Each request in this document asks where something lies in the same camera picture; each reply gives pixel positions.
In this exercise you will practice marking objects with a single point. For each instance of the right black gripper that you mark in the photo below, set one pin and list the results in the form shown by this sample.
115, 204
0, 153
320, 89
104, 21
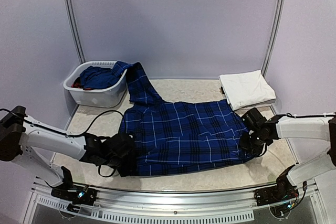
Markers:
245, 144

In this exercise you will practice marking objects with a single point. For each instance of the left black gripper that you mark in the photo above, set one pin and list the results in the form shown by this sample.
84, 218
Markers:
129, 166

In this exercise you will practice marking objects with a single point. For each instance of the white t-shirt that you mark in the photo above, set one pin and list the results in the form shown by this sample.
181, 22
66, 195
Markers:
246, 89

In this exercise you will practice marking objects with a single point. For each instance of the blue plaid shirt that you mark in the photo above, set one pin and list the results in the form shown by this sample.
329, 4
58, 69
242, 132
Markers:
177, 137

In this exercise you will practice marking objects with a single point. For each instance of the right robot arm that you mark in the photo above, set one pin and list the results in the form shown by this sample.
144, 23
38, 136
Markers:
318, 127

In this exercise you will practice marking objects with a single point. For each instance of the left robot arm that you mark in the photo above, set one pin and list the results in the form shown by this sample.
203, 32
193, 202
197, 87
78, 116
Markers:
21, 134

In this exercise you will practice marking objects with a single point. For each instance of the white plastic laundry basket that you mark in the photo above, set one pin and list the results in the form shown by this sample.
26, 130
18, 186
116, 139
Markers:
103, 98

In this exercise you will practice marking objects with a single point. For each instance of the dark blue garment in basket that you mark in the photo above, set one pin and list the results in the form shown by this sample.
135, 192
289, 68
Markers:
98, 78

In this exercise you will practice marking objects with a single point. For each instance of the red garment in basket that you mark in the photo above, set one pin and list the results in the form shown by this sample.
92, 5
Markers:
77, 84

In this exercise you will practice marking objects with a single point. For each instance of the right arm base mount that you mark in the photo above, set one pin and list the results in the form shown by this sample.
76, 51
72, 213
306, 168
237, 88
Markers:
282, 198

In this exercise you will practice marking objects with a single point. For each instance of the aluminium front rail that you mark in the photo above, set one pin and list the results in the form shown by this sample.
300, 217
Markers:
124, 206

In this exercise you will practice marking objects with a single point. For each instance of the right corner wall post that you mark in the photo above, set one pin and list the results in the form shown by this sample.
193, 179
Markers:
273, 36

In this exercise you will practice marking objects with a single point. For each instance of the corner wall post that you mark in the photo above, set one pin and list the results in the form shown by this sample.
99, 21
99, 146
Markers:
74, 30
273, 36

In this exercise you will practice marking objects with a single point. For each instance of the left corner wall post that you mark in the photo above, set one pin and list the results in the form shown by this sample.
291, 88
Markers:
74, 30

